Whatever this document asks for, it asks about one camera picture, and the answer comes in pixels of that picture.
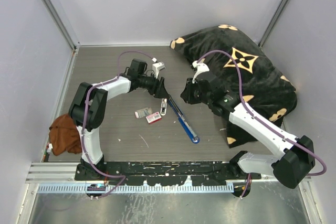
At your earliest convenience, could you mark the black floral plush blanket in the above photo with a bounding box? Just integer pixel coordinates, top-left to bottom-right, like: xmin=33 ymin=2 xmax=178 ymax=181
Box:
xmin=170 ymin=24 xmax=298 ymax=149

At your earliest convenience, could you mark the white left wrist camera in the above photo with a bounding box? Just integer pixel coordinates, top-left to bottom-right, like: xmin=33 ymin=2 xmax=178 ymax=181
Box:
xmin=152 ymin=58 xmax=165 ymax=79

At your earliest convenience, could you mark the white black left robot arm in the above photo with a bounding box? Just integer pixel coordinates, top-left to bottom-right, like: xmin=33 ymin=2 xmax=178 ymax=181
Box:
xmin=68 ymin=59 xmax=169 ymax=180

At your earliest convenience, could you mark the white slotted cable duct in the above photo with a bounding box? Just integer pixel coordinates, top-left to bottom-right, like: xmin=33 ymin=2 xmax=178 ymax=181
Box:
xmin=37 ymin=182 xmax=234 ymax=194

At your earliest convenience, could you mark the brown cloth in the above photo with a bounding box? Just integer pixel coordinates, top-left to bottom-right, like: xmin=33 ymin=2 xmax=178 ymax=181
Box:
xmin=49 ymin=114 xmax=82 ymax=156

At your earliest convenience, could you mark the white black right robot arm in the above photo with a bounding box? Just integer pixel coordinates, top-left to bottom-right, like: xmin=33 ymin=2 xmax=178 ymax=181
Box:
xmin=181 ymin=71 xmax=316 ymax=189

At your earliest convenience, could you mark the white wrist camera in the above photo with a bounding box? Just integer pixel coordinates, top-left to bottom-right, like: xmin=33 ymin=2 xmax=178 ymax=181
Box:
xmin=152 ymin=58 xmax=165 ymax=79
xmin=192 ymin=60 xmax=209 ymax=83

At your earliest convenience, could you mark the red staple box sleeve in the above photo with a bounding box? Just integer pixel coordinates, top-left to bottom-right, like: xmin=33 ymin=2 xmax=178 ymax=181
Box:
xmin=145 ymin=112 xmax=162 ymax=124

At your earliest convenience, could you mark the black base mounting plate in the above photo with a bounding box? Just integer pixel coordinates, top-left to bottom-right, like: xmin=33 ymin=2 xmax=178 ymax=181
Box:
xmin=75 ymin=161 xmax=248 ymax=186

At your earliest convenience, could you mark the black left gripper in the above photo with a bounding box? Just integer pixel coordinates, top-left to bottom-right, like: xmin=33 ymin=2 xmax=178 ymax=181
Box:
xmin=138 ymin=72 xmax=170 ymax=99

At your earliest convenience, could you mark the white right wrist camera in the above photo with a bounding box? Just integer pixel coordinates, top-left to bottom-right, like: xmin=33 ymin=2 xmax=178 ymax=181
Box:
xmin=192 ymin=60 xmax=209 ymax=83

